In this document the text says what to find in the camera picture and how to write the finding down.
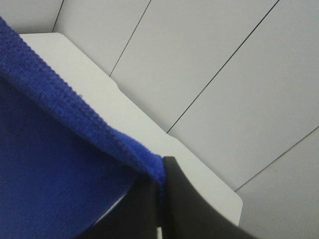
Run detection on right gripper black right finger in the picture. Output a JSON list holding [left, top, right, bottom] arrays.
[[161, 157, 254, 239]]

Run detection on blue microfibre towel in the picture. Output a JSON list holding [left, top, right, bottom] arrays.
[[0, 20, 165, 239]]

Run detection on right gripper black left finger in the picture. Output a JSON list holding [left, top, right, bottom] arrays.
[[77, 179, 158, 239]]

